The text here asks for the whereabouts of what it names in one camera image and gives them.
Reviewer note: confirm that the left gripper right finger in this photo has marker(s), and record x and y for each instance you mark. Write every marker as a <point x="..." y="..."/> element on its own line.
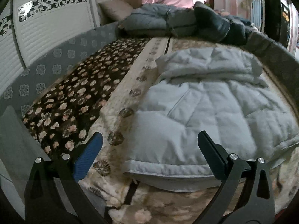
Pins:
<point x="245" y="194"/>

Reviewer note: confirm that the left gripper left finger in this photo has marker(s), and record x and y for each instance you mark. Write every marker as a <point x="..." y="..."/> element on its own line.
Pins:
<point x="52" y="193"/>

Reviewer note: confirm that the light blue puffer jacket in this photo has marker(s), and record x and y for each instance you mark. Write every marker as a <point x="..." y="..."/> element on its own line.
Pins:
<point x="217" y="90"/>

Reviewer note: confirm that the floral patterned bed blanket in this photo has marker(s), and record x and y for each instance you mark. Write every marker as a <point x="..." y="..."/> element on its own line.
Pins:
<point x="131" y="201"/>

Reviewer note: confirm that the grey patterned bed surround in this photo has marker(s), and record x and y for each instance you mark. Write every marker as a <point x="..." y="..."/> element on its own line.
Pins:
<point x="56" y="65"/>

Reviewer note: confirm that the black door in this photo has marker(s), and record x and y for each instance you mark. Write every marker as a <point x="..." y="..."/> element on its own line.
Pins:
<point x="277" y="21"/>

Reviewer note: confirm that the white sliding wardrobe door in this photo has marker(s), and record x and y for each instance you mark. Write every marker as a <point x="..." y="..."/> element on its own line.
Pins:
<point x="30" y="28"/>

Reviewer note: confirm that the dark blue-grey quilt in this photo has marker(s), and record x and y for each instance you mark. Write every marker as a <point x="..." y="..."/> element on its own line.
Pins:
<point x="201" y="21"/>

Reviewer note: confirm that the white framed mirror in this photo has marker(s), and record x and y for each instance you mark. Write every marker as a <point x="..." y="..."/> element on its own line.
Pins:
<point x="257" y="14"/>

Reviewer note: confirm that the beige pillow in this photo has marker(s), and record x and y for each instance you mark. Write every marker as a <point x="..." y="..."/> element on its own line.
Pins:
<point x="116" y="10"/>

